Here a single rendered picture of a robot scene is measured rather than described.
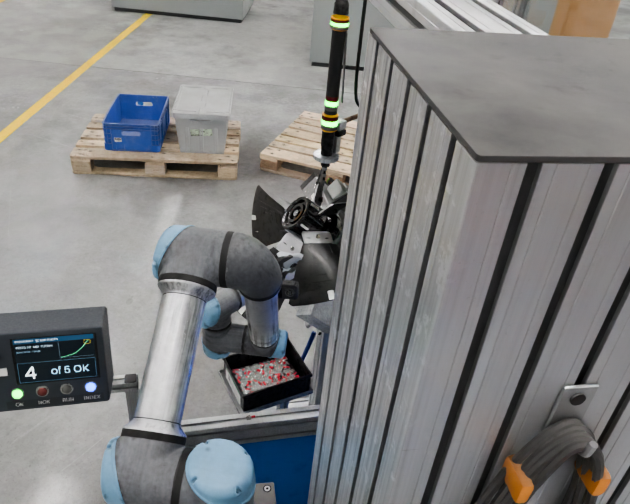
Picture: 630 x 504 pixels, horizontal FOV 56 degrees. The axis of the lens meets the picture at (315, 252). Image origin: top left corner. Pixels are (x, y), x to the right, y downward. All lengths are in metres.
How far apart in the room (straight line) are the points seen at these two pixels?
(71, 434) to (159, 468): 1.75
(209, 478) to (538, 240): 0.81
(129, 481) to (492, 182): 0.91
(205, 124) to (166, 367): 3.48
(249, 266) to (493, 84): 0.81
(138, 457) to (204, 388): 1.82
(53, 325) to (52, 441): 1.47
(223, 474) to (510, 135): 0.85
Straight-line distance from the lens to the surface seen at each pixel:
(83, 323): 1.40
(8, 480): 2.77
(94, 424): 2.85
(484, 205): 0.34
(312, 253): 1.70
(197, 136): 4.57
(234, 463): 1.10
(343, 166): 4.56
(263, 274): 1.19
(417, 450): 0.47
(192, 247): 1.18
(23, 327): 1.43
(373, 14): 7.06
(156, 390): 1.14
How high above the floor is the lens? 2.15
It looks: 35 degrees down
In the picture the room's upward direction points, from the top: 6 degrees clockwise
